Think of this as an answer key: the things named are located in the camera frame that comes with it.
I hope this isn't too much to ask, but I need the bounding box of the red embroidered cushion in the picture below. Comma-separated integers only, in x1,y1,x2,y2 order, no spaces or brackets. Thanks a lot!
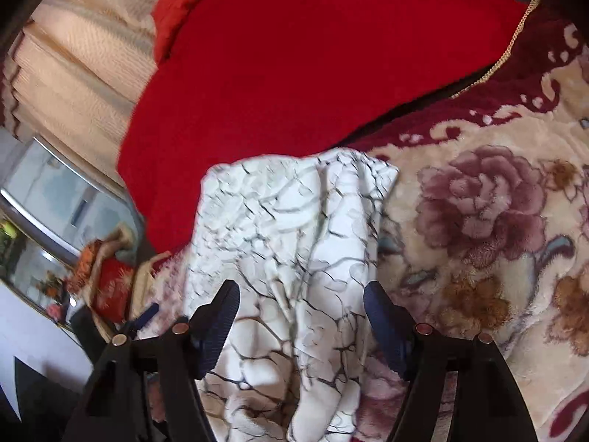
91,260,135,324

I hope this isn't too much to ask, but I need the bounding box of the red quilt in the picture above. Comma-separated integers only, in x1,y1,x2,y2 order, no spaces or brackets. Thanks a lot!
117,0,528,255

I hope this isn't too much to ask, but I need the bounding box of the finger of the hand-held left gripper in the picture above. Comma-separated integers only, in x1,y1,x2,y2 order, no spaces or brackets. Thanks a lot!
123,303,160,333

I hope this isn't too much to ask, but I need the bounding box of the artificial flower bunch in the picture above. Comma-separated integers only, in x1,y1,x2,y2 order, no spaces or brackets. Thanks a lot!
36,273,70,325

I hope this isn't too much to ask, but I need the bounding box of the glass window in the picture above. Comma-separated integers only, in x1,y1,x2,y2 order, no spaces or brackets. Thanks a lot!
0,136,141,325

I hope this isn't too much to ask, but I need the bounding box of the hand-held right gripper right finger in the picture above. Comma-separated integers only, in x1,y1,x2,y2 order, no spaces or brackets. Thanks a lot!
363,282,539,442

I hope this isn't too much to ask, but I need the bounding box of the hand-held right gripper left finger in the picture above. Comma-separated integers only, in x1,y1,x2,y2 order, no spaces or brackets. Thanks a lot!
62,280,241,442

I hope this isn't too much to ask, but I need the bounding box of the white vein-patterned shirt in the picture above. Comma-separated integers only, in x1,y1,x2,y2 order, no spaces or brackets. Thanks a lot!
138,147,400,442

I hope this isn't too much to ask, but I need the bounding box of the floral plush blanket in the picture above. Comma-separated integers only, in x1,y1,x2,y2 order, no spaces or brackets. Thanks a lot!
133,0,589,442

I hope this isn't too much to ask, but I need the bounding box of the beige curtain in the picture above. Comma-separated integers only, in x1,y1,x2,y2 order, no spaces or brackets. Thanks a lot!
2,0,182,166

